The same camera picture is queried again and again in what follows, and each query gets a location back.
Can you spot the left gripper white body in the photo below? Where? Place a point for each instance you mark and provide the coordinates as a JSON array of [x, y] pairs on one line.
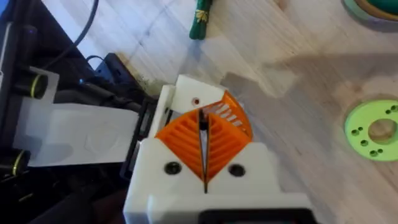
[[81, 133]]

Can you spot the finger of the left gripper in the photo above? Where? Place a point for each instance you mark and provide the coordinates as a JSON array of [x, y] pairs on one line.
[[189, 90], [236, 109]]

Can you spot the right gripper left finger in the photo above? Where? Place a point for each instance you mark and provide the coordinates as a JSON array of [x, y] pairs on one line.
[[161, 155]]

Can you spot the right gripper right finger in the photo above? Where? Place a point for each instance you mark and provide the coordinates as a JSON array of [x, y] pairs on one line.
[[248, 165]]

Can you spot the green vegetable toy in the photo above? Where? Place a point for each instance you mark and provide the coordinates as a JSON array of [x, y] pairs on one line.
[[200, 18]]

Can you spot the green disc with holes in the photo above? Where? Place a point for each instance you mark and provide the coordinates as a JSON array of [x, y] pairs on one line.
[[370, 130]]

